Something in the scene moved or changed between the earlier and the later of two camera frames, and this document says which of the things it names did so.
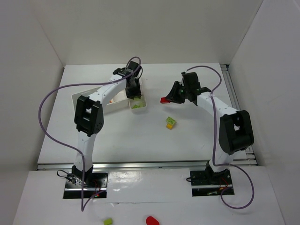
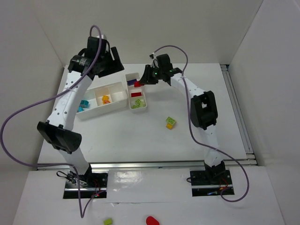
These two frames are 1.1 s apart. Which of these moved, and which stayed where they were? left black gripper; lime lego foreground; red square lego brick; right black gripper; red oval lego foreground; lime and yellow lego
Moved: red square lego brick; right black gripper; left black gripper
Stayed: red oval lego foreground; lime and yellow lego; lime lego foreground
